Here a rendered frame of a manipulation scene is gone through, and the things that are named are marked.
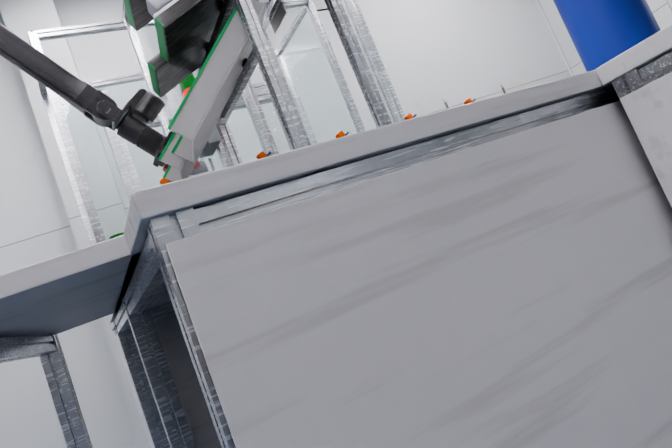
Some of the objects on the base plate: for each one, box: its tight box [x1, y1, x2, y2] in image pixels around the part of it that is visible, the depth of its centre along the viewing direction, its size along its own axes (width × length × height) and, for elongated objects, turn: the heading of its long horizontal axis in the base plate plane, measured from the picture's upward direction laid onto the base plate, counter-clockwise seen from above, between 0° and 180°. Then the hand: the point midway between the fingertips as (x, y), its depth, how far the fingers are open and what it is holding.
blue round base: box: [547, 0, 661, 72], centre depth 118 cm, size 16×16×27 cm
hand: (194, 168), depth 136 cm, fingers closed on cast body, 4 cm apart
